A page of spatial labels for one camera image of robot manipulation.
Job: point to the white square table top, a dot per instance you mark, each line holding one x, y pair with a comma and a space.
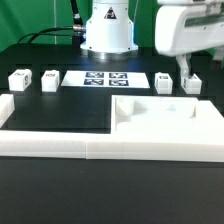
163, 115

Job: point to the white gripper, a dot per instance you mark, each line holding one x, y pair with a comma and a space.
185, 29

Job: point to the white U-shaped fence wall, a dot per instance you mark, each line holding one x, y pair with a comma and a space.
203, 146

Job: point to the white sheet with AprilTags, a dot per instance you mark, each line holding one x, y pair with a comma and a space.
105, 79

